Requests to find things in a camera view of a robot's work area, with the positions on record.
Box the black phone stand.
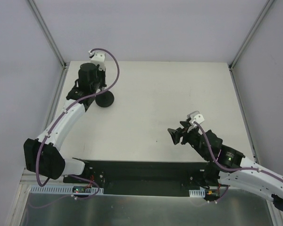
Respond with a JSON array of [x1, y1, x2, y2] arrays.
[[95, 90, 115, 108]]

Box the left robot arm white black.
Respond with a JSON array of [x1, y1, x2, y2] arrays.
[[24, 61, 106, 183]]

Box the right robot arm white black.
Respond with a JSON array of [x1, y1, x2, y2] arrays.
[[167, 121, 283, 212]]

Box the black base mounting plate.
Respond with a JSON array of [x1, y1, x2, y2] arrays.
[[63, 161, 218, 197]]

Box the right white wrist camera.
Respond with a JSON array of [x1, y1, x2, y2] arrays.
[[187, 111, 205, 132]]

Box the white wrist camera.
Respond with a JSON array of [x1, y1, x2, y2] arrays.
[[187, 111, 205, 132], [88, 50, 106, 71]]

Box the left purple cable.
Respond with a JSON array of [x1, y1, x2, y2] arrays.
[[36, 48, 120, 187]]

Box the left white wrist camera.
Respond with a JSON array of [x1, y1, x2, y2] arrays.
[[88, 50, 106, 71]]

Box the right white cable duct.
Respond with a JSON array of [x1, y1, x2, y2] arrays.
[[189, 189, 206, 198]]

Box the white cable duct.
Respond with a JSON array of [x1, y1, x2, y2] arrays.
[[189, 189, 206, 198], [30, 185, 104, 195]]

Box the left aluminium frame post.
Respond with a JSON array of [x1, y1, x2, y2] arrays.
[[26, 0, 67, 69]]

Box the aluminium frame post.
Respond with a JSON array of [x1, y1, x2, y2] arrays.
[[26, 0, 67, 69], [228, 0, 275, 70]]

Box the left white cable duct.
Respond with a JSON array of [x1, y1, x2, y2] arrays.
[[30, 185, 104, 195]]

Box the right aluminium frame post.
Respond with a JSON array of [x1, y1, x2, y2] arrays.
[[228, 0, 275, 70]]

